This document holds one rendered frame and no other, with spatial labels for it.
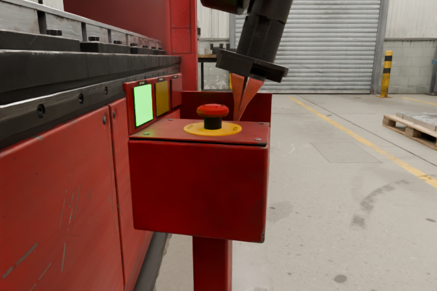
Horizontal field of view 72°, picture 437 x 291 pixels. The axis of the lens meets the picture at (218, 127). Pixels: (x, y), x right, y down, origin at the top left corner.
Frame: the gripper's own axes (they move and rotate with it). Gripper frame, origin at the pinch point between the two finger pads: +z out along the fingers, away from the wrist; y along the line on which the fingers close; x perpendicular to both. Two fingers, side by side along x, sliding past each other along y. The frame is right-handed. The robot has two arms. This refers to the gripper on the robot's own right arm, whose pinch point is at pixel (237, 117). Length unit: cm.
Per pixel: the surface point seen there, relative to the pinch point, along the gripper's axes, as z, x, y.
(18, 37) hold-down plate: -3.0, 5.1, 34.1
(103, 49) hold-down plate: -0.5, -28.6, 40.5
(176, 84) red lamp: -1.8, -1.4, 10.9
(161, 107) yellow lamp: 0.7, 5.5, 10.3
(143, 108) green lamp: 0.0, 11.4, 10.5
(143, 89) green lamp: -2.2, 11.1, 11.0
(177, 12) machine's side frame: -21, -153, 67
